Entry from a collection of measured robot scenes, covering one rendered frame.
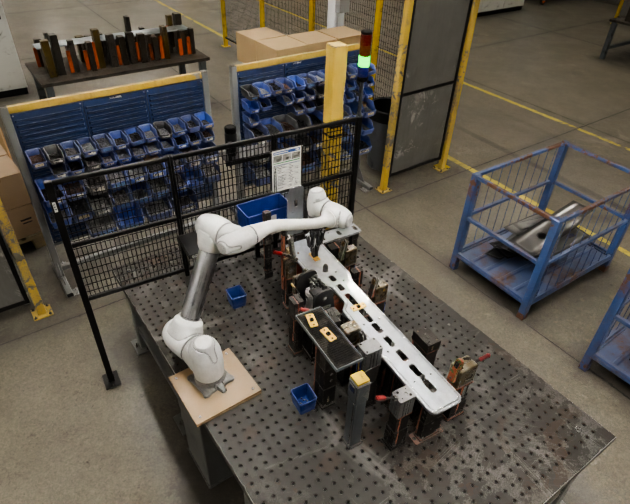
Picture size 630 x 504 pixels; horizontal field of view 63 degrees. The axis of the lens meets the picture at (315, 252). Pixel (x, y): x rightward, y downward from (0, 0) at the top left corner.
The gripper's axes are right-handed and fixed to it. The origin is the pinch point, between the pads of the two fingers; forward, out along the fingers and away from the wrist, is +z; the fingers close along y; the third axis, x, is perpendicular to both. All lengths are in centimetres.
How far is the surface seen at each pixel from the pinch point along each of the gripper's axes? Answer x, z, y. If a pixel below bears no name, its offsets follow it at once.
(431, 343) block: -87, 3, 15
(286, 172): 54, -22, 10
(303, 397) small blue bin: -64, 35, -42
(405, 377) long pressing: -96, 6, -7
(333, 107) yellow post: 58, -58, 45
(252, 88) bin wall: 189, -26, 48
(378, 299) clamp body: -43.2, 9.9, 15.9
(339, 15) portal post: 382, -24, 255
